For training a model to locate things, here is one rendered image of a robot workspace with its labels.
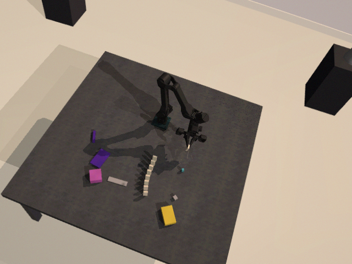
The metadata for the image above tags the pink cube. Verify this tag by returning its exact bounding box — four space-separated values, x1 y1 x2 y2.
89 169 102 183

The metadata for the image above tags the yellow rectangular block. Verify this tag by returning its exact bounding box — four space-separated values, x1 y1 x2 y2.
161 205 176 226

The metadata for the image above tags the beige flat bar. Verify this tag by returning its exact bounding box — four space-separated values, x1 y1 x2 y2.
108 177 128 186

